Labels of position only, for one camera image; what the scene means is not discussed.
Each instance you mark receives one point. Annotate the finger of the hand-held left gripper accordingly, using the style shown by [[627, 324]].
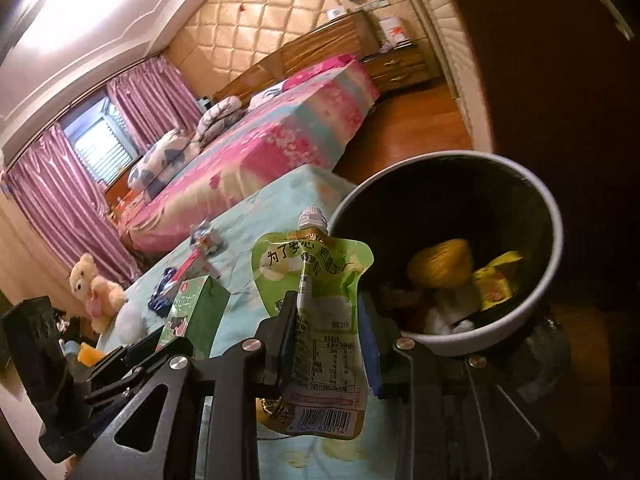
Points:
[[145, 350]]

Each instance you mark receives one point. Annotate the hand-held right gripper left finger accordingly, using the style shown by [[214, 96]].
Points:
[[285, 340]]

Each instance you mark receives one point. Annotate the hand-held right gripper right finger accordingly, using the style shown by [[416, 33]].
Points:
[[372, 355]]

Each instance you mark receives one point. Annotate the green drink pouch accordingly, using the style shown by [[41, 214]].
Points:
[[325, 320]]

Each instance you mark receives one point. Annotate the blue plastic wrapper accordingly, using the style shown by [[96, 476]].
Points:
[[162, 292]]

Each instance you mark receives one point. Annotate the green carton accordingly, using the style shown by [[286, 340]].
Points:
[[195, 305]]

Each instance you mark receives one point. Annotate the orange plastic bottle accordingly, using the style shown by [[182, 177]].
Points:
[[440, 262]]

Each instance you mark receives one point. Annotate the white blue wrapper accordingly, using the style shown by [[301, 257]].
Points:
[[207, 240]]

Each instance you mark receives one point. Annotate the yellow snack packet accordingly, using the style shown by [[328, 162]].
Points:
[[495, 282]]

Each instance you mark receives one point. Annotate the white trash bin black liner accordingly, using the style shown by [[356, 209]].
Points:
[[545, 270]]

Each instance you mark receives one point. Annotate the translucent white plastic cup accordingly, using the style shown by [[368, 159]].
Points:
[[130, 322]]

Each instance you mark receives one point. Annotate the small orange cup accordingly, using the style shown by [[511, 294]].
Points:
[[87, 355]]

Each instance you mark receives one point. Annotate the cream teddy bear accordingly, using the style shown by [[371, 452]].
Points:
[[95, 290]]

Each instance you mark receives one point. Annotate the pink red packet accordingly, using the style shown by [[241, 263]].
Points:
[[187, 265]]

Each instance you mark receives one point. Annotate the light blue floral cloth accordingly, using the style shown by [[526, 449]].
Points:
[[280, 215]]

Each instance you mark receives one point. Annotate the pink satin curtain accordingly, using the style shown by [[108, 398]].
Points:
[[150, 100], [65, 200]]

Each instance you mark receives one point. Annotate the wooden window desk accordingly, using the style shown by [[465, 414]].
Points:
[[125, 185]]

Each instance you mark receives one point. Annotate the bed with pink floral sheet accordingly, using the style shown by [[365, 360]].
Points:
[[270, 160]]

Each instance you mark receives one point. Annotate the folded quilt blue hearts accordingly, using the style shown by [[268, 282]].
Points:
[[162, 160]]

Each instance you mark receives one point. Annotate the window with blinds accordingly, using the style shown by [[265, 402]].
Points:
[[100, 140]]

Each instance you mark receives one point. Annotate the folded grey white quilt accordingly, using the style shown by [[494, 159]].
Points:
[[220, 115]]

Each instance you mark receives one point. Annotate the white pillow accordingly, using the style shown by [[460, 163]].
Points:
[[267, 96]]

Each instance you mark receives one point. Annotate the small white appliance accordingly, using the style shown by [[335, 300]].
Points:
[[202, 103]]

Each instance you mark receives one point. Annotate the pink pillow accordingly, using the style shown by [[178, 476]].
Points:
[[320, 71]]

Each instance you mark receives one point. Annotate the wooden nightstand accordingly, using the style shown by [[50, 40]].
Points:
[[400, 67]]

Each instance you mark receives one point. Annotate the wooden headboard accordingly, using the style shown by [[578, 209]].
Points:
[[310, 45]]

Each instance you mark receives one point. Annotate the white box orange label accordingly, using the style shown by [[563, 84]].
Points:
[[395, 30]]

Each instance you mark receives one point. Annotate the small white device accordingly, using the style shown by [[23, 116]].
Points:
[[334, 13]]

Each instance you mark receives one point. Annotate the cream louvred wardrobe door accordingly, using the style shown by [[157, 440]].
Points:
[[445, 25]]

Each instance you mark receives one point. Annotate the round ceiling lamp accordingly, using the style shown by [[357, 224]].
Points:
[[85, 5]]

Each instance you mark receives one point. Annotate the wall switch panel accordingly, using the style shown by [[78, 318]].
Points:
[[372, 2]]

